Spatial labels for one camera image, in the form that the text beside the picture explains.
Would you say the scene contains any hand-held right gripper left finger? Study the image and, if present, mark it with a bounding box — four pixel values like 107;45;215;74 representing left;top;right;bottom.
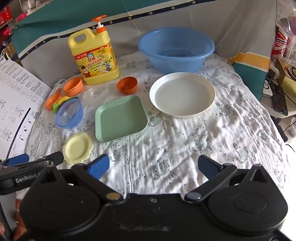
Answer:
30;153;124;202

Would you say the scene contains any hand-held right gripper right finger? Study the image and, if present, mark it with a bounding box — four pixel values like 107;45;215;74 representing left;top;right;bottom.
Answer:
184;155;277;202

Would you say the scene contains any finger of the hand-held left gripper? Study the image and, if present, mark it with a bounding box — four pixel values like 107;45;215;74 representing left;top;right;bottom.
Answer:
28;151;64;168
0;153;30;168

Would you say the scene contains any small yellow scalloped plate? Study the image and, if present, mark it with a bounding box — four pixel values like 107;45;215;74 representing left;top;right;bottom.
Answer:
62;133;94;165

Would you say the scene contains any blue transparent bowl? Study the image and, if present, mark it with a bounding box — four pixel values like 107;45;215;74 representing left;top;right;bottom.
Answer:
55;97;84;129

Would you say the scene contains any green square plate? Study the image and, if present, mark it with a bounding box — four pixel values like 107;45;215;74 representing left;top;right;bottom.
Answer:
95;95;148;143

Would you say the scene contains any clear plastic bowl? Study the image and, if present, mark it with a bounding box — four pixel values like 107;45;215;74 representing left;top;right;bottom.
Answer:
83;85;110;106

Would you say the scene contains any white round plate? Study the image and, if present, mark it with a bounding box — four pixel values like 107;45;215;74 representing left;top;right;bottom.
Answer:
149;72;216;118

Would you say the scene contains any small orange bowl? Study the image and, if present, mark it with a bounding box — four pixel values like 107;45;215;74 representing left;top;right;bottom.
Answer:
117;77;138;95

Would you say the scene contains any white cat-print cloth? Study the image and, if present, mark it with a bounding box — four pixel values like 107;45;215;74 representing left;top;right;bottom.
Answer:
25;51;292;200

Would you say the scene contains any orange ladle bowl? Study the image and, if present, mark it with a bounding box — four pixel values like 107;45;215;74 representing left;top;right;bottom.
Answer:
45;89;62;110

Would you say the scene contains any white instruction sheet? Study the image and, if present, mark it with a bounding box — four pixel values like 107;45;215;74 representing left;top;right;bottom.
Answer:
0;54;53;160

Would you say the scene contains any orange toy pot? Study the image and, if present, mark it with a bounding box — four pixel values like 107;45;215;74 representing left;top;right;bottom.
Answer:
63;77;85;97

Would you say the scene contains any black tablet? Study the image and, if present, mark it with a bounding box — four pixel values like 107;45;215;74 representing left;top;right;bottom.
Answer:
266;70;288;116

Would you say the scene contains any blue plastic basin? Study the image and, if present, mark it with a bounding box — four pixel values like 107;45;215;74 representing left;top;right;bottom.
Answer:
138;27;215;73

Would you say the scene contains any yellow detergent pump bottle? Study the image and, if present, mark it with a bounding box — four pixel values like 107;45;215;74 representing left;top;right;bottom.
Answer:
68;15;120;86

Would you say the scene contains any red flag-print bag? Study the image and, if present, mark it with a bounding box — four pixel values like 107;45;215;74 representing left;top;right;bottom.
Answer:
270;24;290;59

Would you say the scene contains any cluttered shelf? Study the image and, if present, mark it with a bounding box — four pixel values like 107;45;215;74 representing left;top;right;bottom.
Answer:
0;0;25;32

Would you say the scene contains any teal grey star-striped sheet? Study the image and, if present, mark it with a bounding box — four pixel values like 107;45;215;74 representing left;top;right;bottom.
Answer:
10;0;278;102

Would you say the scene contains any black cable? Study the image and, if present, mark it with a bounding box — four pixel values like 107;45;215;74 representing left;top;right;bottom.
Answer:
280;116;296;153

